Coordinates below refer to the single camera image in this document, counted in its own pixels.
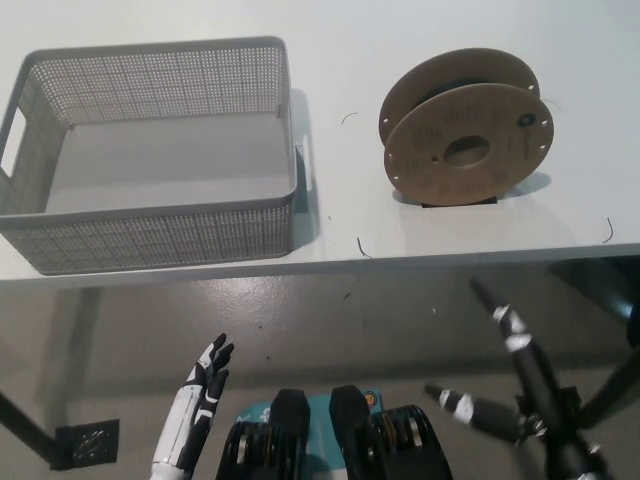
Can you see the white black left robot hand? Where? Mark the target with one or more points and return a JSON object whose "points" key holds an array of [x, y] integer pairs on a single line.
{"points": [[182, 425]]}

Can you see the black table leg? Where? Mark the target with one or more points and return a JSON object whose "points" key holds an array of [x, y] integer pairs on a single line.
{"points": [[30, 430], [612, 387]]}

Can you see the black floor tape patch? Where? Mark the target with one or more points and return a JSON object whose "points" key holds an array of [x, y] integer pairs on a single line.
{"points": [[90, 442]]}

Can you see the black tape patch on table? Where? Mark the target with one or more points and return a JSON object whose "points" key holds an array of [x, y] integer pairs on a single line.
{"points": [[457, 202]]}

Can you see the dark blue object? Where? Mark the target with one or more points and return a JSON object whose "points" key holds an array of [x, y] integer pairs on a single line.
{"points": [[634, 325]]}

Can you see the brown cardboard filament spool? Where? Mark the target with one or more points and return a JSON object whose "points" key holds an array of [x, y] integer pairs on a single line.
{"points": [[425, 150]]}

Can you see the teal box with white logo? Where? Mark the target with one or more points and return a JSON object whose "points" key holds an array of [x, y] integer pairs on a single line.
{"points": [[320, 415]]}

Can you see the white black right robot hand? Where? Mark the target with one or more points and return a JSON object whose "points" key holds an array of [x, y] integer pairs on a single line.
{"points": [[537, 385]]}

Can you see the grey perforated plastic basket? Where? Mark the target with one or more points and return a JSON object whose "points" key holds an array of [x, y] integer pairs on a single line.
{"points": [[165, 165]]}

